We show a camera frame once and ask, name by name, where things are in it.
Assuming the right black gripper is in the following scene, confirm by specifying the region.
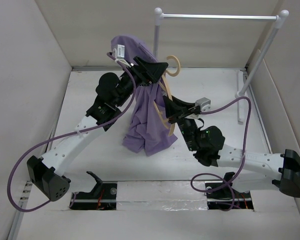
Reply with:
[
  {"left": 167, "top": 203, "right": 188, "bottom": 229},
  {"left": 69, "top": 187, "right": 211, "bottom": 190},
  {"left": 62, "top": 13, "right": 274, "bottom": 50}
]
[{"left": 162, "top": 93, "right": 200, "bottom": 152}]

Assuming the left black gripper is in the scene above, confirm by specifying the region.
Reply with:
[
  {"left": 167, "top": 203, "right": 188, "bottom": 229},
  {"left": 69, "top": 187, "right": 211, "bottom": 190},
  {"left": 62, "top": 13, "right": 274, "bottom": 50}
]
[{"left": 115, "top": 57, "right": 168, "bottom": 108}]

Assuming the wooden clothes hanger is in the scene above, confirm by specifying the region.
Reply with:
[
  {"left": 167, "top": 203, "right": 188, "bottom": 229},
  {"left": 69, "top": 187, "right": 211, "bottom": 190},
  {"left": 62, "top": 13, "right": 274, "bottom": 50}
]
[{"left": 153, "top": 55, "right": 181, "bottom": 137}]

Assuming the purple t shirt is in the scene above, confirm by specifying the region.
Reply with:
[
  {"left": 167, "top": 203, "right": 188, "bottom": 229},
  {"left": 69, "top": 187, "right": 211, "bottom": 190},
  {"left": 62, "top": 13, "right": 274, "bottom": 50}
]
[{"left": 111, "top": 34, "right": 178, "bottom": 156}]

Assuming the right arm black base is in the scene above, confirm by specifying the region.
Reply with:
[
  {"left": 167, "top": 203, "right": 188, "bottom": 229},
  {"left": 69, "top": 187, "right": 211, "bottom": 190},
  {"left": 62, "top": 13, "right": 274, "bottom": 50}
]
[{"left": 204, "top": 180, "right": 254, "bottom": 211}]

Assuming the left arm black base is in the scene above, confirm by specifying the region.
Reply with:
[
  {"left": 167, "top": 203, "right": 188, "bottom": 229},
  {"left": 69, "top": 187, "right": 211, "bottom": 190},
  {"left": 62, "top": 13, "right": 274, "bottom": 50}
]
[{"left": 68, "top": 171, "right": 118, "bottom": 211}]

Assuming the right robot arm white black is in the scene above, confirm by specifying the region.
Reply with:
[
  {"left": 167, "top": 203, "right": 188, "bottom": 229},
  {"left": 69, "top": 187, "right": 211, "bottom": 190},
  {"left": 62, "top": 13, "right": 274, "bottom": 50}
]
[{"left": 163, "top": 96, "right": 300, "bottom": 198}]

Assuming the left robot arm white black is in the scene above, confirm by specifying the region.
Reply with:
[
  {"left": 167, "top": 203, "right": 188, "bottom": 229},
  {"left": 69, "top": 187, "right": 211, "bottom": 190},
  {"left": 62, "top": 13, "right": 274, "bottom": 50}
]
[{"left": 27, "top": 56, "right": 168, "bottom": 202}]

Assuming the white clothes rack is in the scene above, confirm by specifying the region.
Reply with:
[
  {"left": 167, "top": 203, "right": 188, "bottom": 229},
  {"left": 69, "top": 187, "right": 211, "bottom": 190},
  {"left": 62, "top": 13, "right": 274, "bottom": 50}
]
[{"left": 153, "top": 7, "right": 290, "bottom": 124}]

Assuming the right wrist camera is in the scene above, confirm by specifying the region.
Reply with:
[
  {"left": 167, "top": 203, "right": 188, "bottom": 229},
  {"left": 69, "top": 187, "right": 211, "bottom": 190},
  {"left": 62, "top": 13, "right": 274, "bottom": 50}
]
[{"left": 194, "top": 97, "right": 211, "bottom": 118}]

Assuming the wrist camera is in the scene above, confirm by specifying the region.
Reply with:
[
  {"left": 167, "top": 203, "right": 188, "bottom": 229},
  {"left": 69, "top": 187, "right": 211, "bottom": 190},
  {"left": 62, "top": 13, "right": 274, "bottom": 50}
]
[
  {"left": 194, "top": 97, "right": 211, "bottom": 118},
  {"left": 112, "top": 44, "right": 125, "bottom": 59}
]

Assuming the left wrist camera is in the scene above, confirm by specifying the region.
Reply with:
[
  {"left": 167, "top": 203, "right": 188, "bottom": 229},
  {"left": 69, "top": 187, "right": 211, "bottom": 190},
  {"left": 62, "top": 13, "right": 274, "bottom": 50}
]
[{"left": 112, "top": 44, "right": 125, "bottom": 59}]

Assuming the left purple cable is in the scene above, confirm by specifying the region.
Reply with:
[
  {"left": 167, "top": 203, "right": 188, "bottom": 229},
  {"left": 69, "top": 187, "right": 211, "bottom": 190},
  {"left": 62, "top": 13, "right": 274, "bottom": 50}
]
[{"left": 6, "top": 51, "right": 137, "bottom": 213}]

